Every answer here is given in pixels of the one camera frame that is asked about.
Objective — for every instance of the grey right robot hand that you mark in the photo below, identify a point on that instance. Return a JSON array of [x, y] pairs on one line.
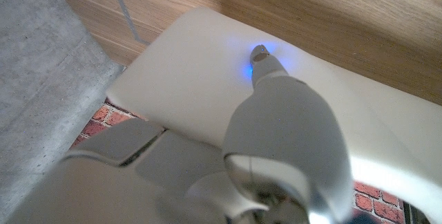
[[286, 130]]

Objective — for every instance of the cream memory foam sheet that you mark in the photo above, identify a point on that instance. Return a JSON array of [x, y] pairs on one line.
[[193, 79]]

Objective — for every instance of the printed brick wall backdrop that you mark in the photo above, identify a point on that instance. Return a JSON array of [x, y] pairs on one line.
[[103, 117]]

